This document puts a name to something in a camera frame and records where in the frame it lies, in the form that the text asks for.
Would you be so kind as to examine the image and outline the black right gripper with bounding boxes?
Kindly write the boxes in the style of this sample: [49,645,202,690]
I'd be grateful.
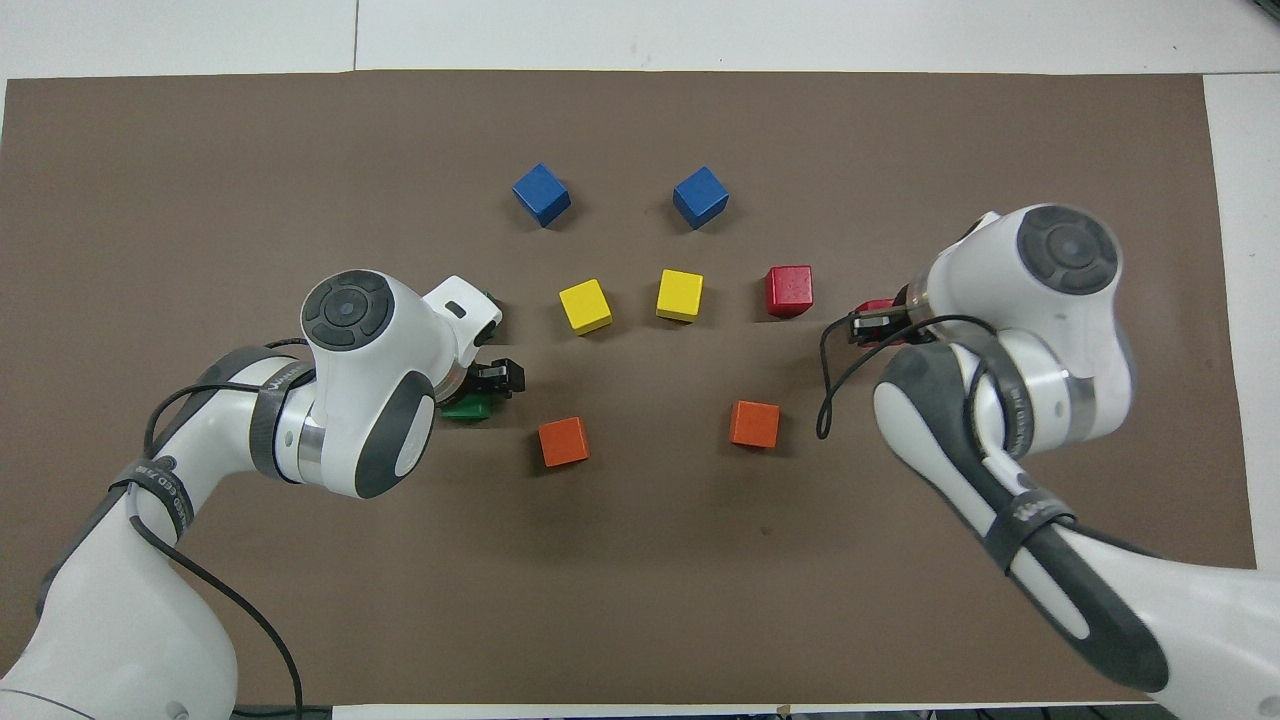
[848,283,919,346]

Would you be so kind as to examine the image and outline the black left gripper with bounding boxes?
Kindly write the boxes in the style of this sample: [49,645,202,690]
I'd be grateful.
[462,357,527,403]

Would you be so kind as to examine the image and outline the red wooden cube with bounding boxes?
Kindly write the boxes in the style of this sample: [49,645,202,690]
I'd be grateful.
[856,297,906,346]
[765,265,814,318]

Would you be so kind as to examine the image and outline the orange wooden cube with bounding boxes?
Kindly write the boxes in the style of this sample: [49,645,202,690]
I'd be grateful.
[538,416,591,468]
[729,400,781,449]

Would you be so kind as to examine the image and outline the yellow wooden cube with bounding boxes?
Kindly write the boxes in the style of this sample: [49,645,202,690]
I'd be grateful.
[558,278,614,336]
[656,269,705,323]

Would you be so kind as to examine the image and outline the blue wooden cube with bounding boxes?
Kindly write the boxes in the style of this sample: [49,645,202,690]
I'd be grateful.
[512,162,572,228]
[672,165,730,231]

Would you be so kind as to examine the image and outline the brown table mat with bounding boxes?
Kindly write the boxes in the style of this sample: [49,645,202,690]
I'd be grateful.
[0,70,1259,706]

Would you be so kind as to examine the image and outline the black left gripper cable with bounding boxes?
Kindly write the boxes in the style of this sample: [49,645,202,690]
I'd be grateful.
[125,338,306,720]

